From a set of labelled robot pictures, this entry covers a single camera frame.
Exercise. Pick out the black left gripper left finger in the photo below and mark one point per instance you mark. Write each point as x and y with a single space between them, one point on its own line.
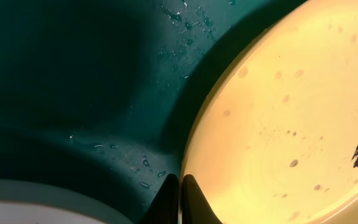
164 207

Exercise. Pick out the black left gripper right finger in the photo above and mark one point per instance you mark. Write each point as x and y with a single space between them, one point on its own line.
194 205

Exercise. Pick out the yellow-green plate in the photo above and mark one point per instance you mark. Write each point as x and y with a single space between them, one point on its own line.
277 140

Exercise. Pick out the blue plastic tray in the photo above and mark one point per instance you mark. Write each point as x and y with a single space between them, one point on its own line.
99 96

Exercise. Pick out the light blue plate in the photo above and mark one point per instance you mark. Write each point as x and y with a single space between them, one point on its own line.
33 203

